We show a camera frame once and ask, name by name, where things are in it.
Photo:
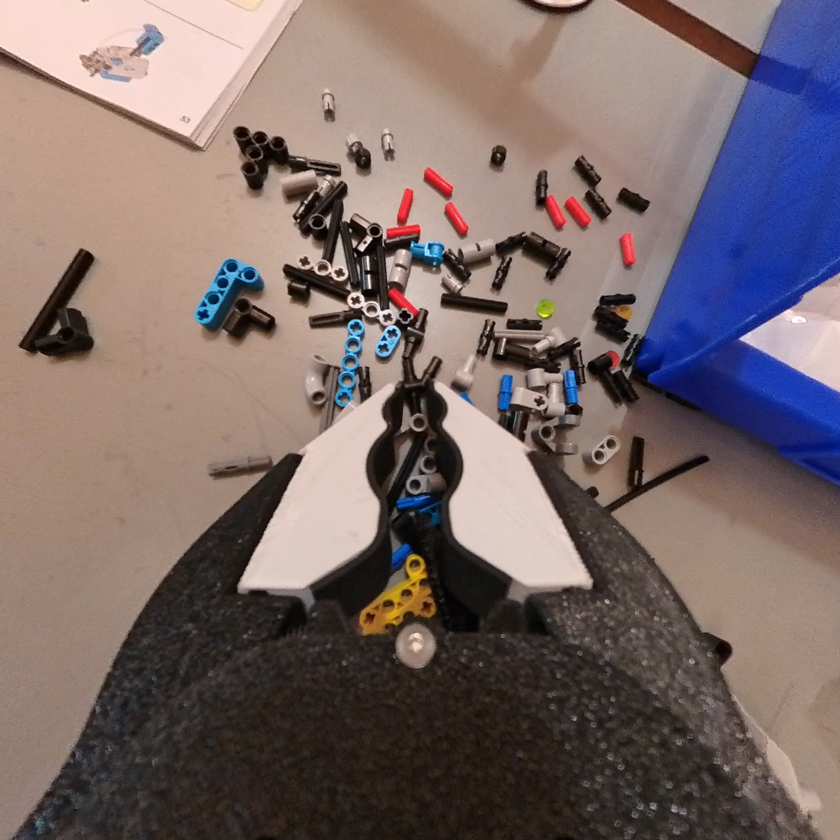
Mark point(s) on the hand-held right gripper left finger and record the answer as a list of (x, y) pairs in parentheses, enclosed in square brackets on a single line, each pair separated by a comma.
[(321, 512)]

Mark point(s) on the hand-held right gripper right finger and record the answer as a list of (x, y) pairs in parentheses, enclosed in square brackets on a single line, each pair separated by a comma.
[(512, 512)]

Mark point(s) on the black forked pin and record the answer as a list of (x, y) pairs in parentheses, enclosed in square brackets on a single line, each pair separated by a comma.
[(412, 380)]

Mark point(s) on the pile of small brick parts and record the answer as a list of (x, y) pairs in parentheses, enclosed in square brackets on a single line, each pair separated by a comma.
[(472, 303)]

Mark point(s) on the grey desk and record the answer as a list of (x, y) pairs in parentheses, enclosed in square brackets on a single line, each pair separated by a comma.
[(131, 426)]

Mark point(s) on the dark grey axle pin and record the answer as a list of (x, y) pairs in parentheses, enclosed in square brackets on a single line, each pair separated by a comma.
[(239, 466)]

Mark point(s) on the yellow angled beam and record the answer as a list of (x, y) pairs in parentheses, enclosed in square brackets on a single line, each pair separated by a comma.
[(400, 600)]

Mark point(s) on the thin black flexible rod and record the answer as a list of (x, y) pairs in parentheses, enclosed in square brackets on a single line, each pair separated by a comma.
[(656, 482)]

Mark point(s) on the blue L-shaped beam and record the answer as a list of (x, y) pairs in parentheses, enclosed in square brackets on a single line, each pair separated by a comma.
[(223, 292)]

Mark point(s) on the black angle connector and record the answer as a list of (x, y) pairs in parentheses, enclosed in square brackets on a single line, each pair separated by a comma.
[(69, 331)]

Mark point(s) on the black axle rod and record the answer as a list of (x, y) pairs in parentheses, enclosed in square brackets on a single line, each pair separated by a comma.
[(59, 295)]

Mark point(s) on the black T-shaped beam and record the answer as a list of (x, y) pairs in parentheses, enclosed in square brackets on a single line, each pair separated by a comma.
[(259, 148)]

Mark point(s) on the blue plastic bin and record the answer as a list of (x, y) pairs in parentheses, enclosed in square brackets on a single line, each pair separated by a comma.
[(754, 197)]

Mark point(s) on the open instruction booklet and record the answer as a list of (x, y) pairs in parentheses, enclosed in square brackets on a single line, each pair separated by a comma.
[(164, 52)]

